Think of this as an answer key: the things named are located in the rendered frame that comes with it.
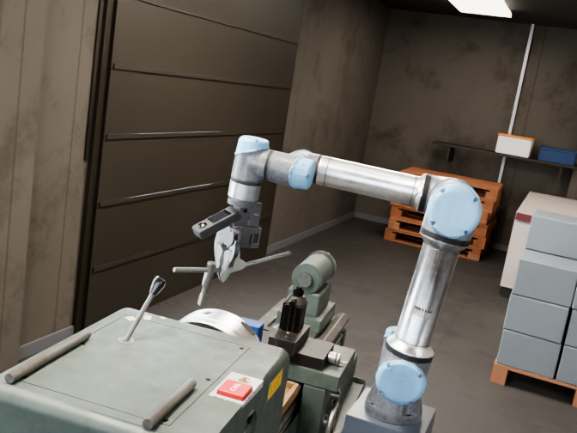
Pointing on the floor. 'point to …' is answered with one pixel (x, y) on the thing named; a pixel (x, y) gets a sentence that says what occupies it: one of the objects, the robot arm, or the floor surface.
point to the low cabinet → (538, 201)
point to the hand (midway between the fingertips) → (220, 276)
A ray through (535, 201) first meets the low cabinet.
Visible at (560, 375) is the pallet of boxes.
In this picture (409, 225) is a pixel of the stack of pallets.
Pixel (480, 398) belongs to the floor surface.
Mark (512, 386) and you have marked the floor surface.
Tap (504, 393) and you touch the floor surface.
